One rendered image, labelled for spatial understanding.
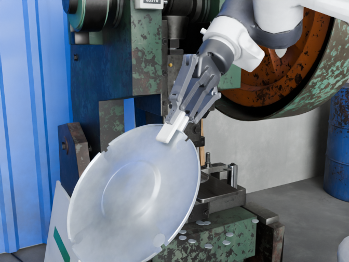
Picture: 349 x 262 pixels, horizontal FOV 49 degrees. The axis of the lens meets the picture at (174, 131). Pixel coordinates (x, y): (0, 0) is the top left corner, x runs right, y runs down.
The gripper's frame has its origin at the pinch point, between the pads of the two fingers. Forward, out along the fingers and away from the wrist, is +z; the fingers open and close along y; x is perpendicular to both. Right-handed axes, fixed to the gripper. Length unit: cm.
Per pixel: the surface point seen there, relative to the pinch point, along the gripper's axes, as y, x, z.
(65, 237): -56, -79, 28
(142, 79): -11.3, -32.6, -19.4
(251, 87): -54, -30, -52
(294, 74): -43, -8, -51
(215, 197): -40.4, -12.4, -2.3
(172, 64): -18.2, -33.3, -31.4
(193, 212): -50, -24, 2
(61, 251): -60, -81, 34
